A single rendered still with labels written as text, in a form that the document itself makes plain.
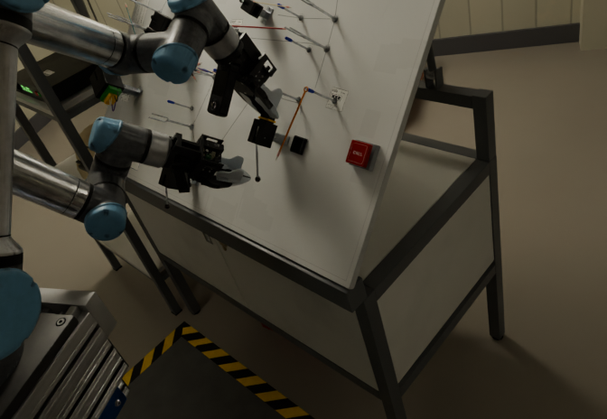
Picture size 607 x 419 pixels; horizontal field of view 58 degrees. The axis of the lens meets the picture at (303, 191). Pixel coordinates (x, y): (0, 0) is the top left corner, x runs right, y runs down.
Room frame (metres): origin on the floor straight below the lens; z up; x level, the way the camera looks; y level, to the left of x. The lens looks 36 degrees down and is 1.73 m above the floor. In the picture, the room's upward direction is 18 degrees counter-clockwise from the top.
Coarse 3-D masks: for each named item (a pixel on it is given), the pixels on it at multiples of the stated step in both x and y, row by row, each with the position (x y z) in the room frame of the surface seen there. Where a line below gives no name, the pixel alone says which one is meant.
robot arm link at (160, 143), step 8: (152, 136) 1.04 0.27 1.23; (160, 136) 1.05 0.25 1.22; (168, 136) 1.06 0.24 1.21; (152, 144) 1.03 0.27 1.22; (160, 144) 1.03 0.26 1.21; (168, 144) 1.04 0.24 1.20; (152, 152) 1.02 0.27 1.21; (160, 152) 1.03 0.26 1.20; (168, 152) 1.04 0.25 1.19; (152, 160) 1.02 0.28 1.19; (160, 160) 1.02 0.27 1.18
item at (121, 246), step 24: (72, 0) 2.50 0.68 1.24; (24, 48) 1.80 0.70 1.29; (24, 96) 2.05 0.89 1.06; (48, 96) 1.79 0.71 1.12; (72, 96) 1.89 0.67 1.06; (24, 120) 2.24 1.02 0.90; (72, 144) 1.79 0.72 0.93; (72, 168) 2.16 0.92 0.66; (96, 240) 2.23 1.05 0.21; (120, 240) 2.13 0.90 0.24; (144, 240) 2.07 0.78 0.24; (144, 264) 1.80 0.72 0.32; (168, 288) 1.80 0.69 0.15
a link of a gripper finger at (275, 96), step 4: (264, 88) 1.13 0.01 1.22; (268, 88) 1.14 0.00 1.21; (276, 88) 1.15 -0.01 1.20; (280, 88) 1.15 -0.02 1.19; (268, 92) 1.13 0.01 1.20; (272, 92) 1.14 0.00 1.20; (276, 92) 1.14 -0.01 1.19; (280, 92) 1.15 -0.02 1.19; (268, 96) 1.13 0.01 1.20; (272, 96) 1.14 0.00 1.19; (276, 96) 1.14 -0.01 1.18; (280, 96) 1.15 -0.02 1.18; (256, 100) 1.13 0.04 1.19; (260, 100) 1.11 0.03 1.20; (272, 100) 1.13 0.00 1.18; (276, 100) 1.14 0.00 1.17; (260, 104) 1.13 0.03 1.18; (264, 104) 1.11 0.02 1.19; (276, 104) 1.14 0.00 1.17; (264, 108) 1.13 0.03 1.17; (272, 108) 1.12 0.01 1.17; (268, 112) 1.13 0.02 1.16; (272, 112) 1.12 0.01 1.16; (276, 112) 1.13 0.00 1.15; (272, 116) 1.13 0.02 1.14; (276, 116) 1.14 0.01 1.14
